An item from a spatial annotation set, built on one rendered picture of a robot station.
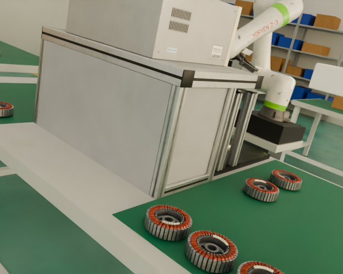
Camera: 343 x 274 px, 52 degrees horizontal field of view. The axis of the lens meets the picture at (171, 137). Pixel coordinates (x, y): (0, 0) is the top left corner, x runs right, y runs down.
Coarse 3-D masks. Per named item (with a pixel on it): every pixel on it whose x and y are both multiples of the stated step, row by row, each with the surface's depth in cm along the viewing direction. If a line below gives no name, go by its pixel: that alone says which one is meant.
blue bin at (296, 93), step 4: (296, 88) 732; (300, 88) 726; (304, 88) 731; (308, 88) 750; (292, 92) 738; (296, 92) 732; (300, 92) 727; (304, 92) 729; (292, 96) 738; (296, 96) 733; (300, 96) 728; (304, 96) 736
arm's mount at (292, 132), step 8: (256, 112) 208; (256, 120) 191; (264, 120) 188; (272, 120) 193; (248, 128) 195; (256, 128) 192; (264, 128) 189; (272, 128) 185; (280, 128) 182; (288, 128) 186; (296, 128) 193; (304, 128) 201; (264, 136) 189; (272, 136) 186; (280, 136) 183; (288, 136) 189; (296, 136) 197; (280, 144) 186
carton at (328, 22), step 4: (316, 16) 694; (320, 16) 690; (324, 16) 685; (328, 16) 681; (332, 16) 676; (316, 20) 695; (320, 20) 691; (324, 20) 686; (328, 20) 681; (332, 20) 677; (336, 20) 685; (340, 20) 702; (316, 24) 696; (320, 24) 691; (324, 24) 686; (328, 24) 682; (332, 24) 678; (336, 24) 694; (328, 28) 683; (332, 28) 682; (336, 28) 702
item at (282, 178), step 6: (276, 174) 129; (282, 174) 133; (288, 174) 133; (294, 174) 133; (276, 180) 127; (282, 180) 125; (288, 180) 125; (294, 180) 126; (300, 180) 127; (282, 186) 126; (288, 186) 125; (294, 186) 125; (300, 186) 128
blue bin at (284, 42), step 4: (280, 36) 743; (280, 40) 744; (284, 40) 738; (288, 40) 733; (296, 40) 722; (300, 40) 726; (280, 44) 745; (284, 44) 739; (288, 44) 734; (296, 44) 722; (300, 44) 732; (292, 48) 728; (296, 48) 726; (300, 48) 739
